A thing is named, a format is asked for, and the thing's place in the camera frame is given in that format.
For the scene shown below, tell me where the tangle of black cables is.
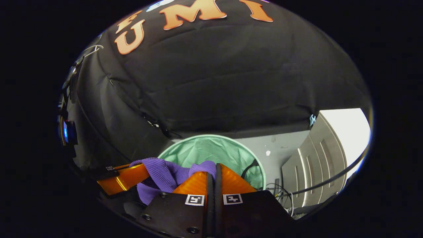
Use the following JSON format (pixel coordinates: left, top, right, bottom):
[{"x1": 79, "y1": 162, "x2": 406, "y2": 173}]
[{"x1": 266, "y1": 182, "x2": 294, "y2": 215}]

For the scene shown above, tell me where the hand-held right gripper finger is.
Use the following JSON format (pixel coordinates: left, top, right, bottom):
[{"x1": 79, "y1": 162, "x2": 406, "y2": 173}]
[
  {"x1": 140, "y1": 164, "x2": 215, "y2": 238},
  {"x1": 214, "y1": 163, "x2": 296, "y2": 238}
]

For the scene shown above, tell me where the purple corduroy shirt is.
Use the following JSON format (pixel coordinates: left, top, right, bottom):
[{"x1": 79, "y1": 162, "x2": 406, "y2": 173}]
[{"x1": 130, "y1": 157, "x2": 217, "y2": 205}]

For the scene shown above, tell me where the grey panelled door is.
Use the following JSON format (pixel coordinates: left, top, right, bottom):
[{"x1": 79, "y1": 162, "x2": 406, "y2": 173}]
[{"x1": 282, "y1": 112, "x2": 347, "y2": 209}]

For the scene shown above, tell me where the green laundry hamper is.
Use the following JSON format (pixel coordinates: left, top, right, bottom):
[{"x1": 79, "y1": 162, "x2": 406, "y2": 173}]
[{"x1": 157, "y1": 134, "x2": 267, "y2": 190}]

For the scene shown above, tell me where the black metal clothes rack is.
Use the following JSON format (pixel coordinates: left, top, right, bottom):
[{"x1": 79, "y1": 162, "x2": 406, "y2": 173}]
[{"x1": 288, "y1": 144, "x2": 370, "y2": 196}]

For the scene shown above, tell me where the black backdrop cloth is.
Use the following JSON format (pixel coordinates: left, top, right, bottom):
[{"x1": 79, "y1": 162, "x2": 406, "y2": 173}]
[{"x1": 64, "y1": 0, "x2": 372, "y2": 172}]

